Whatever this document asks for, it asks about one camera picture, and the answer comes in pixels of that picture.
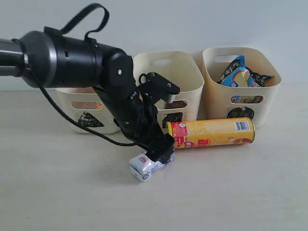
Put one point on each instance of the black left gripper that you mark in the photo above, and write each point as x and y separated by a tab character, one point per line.
137	118

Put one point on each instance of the small blue white packet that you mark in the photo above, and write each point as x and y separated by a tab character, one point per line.
143	168

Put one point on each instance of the yellow chips can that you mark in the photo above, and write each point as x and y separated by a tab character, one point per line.
202	133

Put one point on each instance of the pink chips can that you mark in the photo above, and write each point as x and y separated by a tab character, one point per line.
87	105

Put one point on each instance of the blue seafood noodle packet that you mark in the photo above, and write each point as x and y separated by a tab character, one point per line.
236	74

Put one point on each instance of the orange mutton noodle packet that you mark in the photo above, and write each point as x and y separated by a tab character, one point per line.
258	80

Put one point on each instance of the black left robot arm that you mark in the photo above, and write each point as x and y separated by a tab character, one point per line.
48	59

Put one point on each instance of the cream bin square mark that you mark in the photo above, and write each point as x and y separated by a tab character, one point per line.
177	67

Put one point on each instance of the cream bin triangle mark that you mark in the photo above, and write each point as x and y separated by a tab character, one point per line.
100	121

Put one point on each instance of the cream bin circle mark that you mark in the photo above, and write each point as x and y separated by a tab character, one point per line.
223	101

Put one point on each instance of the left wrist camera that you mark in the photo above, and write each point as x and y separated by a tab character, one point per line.
157	87

